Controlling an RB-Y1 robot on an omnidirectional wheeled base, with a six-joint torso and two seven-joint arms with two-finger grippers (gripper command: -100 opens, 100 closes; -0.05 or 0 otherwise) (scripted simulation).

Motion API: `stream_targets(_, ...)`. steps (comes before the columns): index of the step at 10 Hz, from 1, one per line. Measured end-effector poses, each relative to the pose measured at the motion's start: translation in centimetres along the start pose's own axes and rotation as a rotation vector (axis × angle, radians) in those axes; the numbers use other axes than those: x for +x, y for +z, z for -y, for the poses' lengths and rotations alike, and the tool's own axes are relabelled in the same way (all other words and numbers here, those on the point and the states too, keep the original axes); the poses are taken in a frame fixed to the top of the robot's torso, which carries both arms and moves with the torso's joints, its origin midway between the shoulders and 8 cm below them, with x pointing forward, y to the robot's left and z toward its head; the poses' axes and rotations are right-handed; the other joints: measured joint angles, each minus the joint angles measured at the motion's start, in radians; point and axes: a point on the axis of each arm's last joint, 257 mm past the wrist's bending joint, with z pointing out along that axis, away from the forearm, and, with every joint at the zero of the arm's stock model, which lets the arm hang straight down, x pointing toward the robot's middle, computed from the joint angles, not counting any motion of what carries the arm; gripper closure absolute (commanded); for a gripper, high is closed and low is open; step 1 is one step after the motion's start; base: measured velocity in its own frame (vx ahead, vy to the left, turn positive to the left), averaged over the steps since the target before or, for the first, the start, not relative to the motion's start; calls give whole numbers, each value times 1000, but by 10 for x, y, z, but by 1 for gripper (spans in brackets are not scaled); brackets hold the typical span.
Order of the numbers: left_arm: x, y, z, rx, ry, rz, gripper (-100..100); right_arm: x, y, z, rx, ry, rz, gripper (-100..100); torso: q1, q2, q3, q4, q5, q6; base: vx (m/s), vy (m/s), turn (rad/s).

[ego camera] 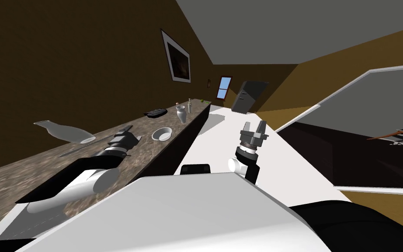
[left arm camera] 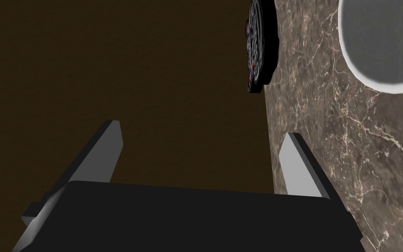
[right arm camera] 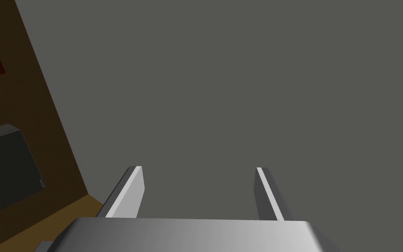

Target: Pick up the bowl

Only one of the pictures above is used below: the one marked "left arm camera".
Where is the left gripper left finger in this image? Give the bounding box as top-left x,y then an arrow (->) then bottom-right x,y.
60,119 -> 124,185

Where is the white round bowl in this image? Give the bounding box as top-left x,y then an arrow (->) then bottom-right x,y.
337,0 -> 403,95

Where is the black round dartboard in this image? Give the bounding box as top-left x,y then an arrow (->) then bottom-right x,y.
245,0 -> 280,94

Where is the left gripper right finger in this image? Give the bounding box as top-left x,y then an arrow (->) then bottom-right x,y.
278,132 -> 331,200

